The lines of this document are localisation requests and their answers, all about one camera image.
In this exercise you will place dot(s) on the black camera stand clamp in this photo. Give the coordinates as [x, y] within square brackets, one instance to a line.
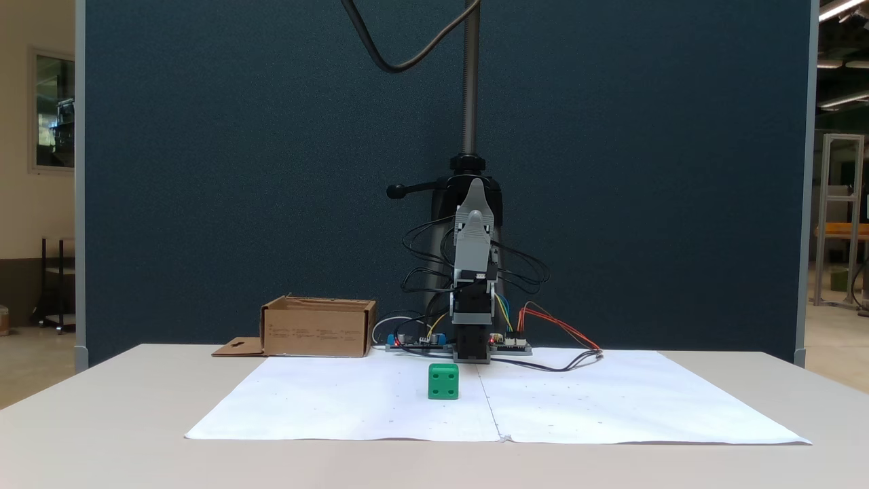
[441, 197]

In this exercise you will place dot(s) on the grey motor controller board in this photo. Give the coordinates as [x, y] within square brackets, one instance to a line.
[510, 346]

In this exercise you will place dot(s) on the blue power converter board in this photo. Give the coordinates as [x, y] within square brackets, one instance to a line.
[415, 343]

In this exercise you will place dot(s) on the aluminium profile frame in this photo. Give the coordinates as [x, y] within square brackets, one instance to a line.
[842, 204]

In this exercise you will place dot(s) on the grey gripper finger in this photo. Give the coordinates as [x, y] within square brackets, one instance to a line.
[473, 225]
[475, 193]

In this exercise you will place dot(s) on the blue partition panel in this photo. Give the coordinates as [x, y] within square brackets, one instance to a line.
[237, 170]

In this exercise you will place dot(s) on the metal camera stand pole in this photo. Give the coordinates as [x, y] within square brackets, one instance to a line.
[470, 81]

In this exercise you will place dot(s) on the wall window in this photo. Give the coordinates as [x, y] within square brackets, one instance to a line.
[54, 109]

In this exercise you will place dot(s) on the green dice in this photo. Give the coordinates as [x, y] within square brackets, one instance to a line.
[443, 382]

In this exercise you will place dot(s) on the ceiling strip light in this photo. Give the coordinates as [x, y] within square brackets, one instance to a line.
[838, 7]

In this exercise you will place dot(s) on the brown cardboard box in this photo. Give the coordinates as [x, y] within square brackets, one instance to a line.
[316, 329]

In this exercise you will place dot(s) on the black metal cart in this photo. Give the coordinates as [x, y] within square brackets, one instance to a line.
[58, 285]

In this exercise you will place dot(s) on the white paper sheet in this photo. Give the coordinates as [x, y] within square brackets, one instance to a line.
[624, 401]
[339, 401]

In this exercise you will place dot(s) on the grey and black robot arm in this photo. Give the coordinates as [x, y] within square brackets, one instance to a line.
[472, 343]

